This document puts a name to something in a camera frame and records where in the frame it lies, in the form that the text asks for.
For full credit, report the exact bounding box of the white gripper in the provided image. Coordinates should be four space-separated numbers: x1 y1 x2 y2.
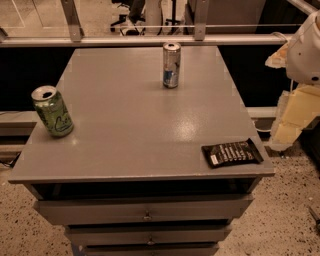
265 43 320 151

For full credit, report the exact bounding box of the silver blue redbull can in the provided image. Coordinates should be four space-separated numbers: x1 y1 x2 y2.
163 42 181 89

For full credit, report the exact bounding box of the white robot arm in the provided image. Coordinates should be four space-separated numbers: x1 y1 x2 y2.
265 10 320 151

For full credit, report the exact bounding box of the green soda can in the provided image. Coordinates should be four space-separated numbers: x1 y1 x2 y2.
31 85 74 137

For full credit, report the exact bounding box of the black snack bar wrapper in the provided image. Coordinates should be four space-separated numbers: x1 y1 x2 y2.
201 139 264 169

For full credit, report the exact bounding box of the black office chair base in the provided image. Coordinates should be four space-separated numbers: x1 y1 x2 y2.
111 0 145 36

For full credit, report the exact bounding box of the grey drawer cabinet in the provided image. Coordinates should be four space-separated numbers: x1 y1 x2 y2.
10 46 273 256

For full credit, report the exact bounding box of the metal railing frame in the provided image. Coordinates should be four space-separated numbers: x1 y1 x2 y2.
0 0 320 48

